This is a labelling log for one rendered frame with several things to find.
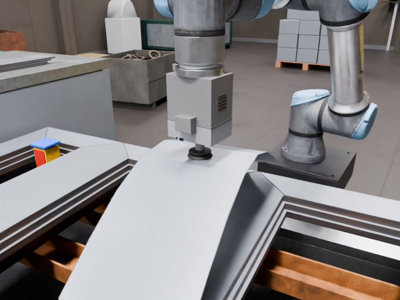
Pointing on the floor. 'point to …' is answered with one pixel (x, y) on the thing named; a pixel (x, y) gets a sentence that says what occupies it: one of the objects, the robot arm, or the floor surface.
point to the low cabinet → (168, 34)
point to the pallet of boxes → (302, 40)
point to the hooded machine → (122, 27)
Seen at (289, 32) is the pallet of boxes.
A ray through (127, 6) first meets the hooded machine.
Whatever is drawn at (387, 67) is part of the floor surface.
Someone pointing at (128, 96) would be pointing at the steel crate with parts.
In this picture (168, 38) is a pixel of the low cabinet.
